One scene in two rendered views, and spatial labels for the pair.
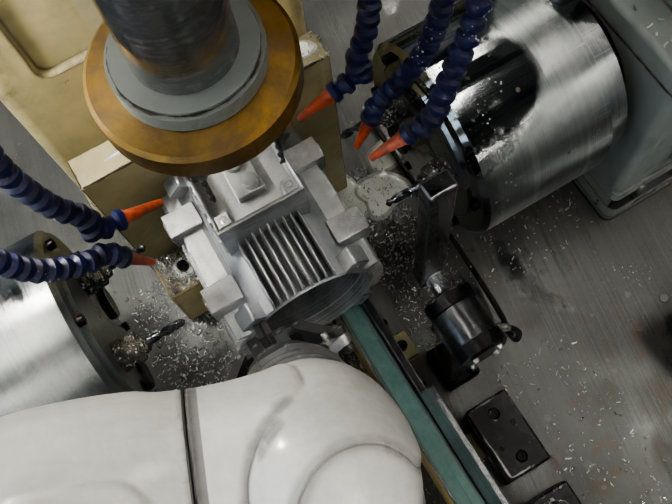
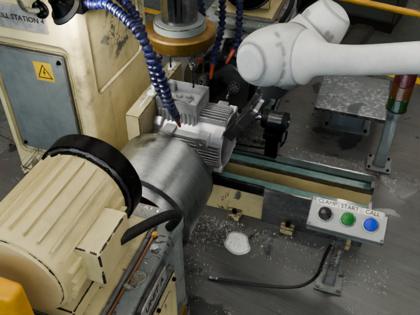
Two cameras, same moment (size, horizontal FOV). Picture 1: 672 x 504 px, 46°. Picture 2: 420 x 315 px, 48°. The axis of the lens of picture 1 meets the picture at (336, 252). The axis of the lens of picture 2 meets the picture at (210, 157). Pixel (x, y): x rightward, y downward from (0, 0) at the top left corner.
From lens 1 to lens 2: 0.98 m
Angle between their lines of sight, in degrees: 39
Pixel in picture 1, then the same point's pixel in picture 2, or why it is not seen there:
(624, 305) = (299, 133)
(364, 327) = (240, 157)
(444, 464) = (301, 172)
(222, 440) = (297, 20)
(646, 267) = (295, 122)
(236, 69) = (199, 17)
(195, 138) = (200, 35)
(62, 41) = (102, 77)
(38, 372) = (179, 155)
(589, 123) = not seen: hidden behind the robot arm
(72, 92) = (104, 104)
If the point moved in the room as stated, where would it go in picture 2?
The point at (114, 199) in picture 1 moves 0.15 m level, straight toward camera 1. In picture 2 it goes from (144, 128) to (199, 134)
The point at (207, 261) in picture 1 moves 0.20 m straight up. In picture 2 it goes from (188, 134) to (186, 69)
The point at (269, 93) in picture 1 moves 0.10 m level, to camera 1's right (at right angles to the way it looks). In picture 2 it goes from (208, 24) to (232, 11)
